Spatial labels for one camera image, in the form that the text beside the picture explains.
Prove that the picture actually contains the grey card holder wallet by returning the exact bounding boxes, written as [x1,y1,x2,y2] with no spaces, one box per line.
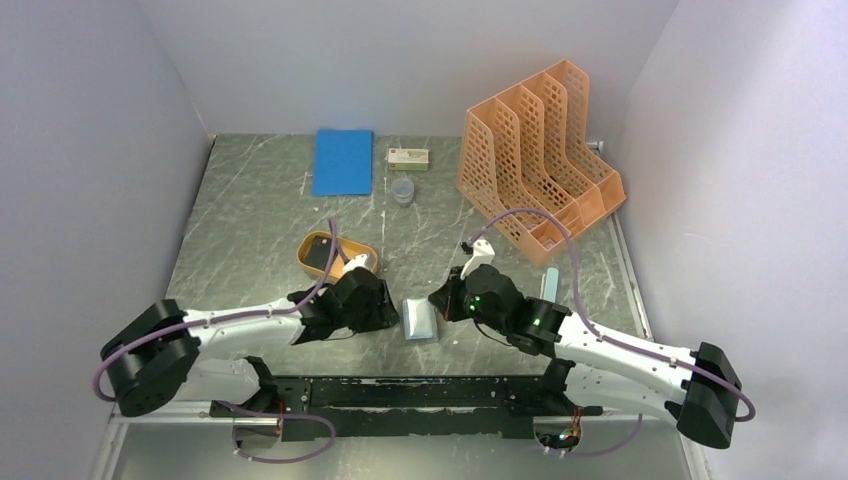
[402,298,438,341]

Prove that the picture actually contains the small clear plastic cup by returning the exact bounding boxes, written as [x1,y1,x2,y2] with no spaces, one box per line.
[391,178,415,207]

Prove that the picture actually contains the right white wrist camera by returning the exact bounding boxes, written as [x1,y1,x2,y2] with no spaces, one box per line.
[460,237,495,280]

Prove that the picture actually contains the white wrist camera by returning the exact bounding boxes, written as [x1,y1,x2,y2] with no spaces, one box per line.
[460,237,495,280]
[342,253,376,274]

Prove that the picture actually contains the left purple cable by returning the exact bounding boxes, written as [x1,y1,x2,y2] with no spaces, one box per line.
[92,218,352,465]

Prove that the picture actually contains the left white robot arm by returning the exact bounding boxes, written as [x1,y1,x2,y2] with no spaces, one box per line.
[94,267,400,417]

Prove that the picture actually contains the small red white box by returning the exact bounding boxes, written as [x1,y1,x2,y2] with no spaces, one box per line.
[386,148,430,171]

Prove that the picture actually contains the purple cable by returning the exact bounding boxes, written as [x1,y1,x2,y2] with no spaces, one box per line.
[92,218,352,465]
[461,208,757,460]

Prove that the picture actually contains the orange mesh file organizer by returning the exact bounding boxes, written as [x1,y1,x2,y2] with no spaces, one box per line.
[457,60,626,267]

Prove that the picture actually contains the blue notebook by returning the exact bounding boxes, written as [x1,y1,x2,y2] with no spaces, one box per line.
[312,129,374,197]

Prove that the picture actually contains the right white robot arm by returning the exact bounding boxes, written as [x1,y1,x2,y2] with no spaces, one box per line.
[427,265,742,449]

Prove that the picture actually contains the orange oval tray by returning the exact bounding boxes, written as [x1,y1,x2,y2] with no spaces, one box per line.
[296,231,379,283]

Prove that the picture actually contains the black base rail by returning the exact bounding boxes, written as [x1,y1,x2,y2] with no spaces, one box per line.
[210,375,603,441]

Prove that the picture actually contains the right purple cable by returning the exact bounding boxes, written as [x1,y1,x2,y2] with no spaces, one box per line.
[461,208,757,460]

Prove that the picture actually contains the black card in tray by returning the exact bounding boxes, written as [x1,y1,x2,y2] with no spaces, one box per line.
[303,235,332,271]

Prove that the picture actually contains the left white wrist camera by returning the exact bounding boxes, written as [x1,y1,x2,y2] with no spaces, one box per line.
[342,253,376,274]

